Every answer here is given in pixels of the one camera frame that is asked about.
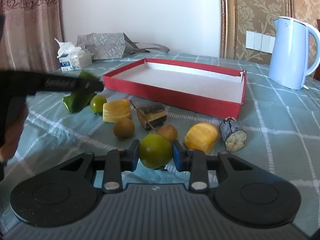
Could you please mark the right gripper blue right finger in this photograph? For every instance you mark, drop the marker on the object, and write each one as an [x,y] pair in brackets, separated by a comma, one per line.
[194,161]

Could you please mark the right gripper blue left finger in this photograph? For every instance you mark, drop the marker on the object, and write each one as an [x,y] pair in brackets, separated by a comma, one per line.
[116,162]

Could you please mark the brown longan fruit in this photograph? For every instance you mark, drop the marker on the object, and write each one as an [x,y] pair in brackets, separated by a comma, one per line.
[124,128]

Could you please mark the longan with stem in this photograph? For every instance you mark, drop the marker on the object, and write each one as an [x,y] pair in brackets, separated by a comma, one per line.
[169,132]

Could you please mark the cucumber piece tapered end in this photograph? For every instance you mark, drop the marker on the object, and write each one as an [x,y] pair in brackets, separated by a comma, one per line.
[78,99]

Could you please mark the person left hand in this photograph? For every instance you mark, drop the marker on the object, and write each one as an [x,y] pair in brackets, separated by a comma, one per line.
[12,135]

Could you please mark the tissue pack with cat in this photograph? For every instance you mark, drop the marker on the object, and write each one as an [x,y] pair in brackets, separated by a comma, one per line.
[71,57]

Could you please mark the pink patterned curtain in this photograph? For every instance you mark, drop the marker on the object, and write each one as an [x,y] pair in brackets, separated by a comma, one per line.
[30,32]

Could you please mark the red shallow box tray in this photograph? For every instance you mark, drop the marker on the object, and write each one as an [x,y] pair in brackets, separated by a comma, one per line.
[202,88]

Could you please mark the grey patterned paper bag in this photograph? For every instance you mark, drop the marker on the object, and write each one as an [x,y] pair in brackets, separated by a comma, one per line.
[104,46]

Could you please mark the light blue electric kettle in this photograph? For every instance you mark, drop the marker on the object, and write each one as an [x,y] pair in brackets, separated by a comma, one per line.
[289,65]

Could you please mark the white wall switch panel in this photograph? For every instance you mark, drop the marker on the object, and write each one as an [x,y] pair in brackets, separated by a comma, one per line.
[260,42]

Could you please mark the gold picture frame moulding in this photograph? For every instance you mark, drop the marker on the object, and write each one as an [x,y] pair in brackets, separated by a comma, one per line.
[239,16]

